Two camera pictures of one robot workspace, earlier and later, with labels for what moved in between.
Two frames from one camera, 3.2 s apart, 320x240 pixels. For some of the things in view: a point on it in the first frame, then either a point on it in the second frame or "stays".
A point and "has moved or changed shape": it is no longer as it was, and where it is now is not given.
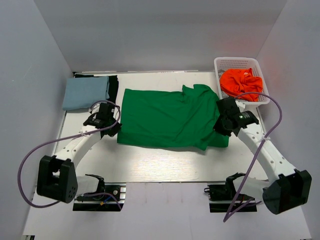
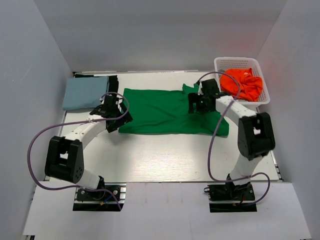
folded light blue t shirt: (80, 93) stays
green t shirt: (186, 118) has moved or changed shape
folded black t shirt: (112, 90) stays
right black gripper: (218, 129) -> (195, 97)
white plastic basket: (228, 63) stays
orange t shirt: (234, 82) stays
